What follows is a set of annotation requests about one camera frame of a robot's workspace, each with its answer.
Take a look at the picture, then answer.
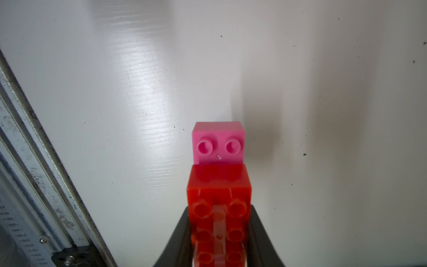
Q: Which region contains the red lego brick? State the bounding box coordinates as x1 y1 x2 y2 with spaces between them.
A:
186 164 252 267

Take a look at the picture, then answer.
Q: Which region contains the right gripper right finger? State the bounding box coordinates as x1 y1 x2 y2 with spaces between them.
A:
246 205 285 267

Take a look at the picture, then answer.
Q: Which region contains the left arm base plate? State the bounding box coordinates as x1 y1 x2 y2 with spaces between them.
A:
51 246 107 267

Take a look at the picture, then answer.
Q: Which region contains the pink small lego brick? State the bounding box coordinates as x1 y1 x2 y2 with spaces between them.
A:
192 121 245 165

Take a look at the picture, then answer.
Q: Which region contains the aluminium front rail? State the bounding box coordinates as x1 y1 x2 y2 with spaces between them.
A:
1 57 116 267

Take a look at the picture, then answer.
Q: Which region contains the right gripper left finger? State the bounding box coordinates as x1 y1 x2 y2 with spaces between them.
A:
154 207 193 267

